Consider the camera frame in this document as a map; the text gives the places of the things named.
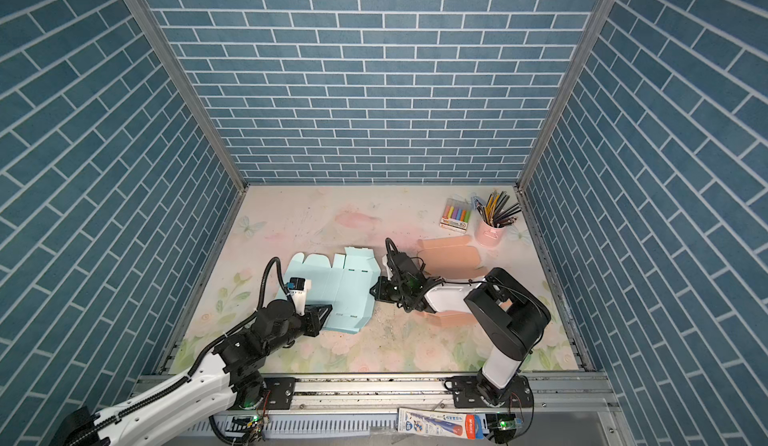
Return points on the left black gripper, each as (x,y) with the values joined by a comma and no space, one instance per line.
(313,317)

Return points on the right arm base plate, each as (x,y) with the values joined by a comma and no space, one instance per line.
(477,392)

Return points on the box of coloured markers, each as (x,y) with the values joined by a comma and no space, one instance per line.
(456,215)

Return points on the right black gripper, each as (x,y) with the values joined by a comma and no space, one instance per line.
(381,293)

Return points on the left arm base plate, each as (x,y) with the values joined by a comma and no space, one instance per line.
(271,393)

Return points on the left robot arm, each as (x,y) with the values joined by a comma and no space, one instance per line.
(224,374)

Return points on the aluminium front rail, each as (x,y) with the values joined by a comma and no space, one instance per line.
(335,403)

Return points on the pink pencil cup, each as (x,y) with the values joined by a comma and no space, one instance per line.
(487,235)

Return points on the light blue paper box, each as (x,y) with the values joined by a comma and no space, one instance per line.
(344,283)

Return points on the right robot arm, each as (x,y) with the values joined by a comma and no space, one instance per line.
(511,316)

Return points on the white blue red package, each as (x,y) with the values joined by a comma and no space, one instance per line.
(439,424)

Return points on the pink flat paper box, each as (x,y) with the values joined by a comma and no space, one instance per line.
(454,258)

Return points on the coloured pencils bundle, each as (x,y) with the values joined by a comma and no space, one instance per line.
(498,210)

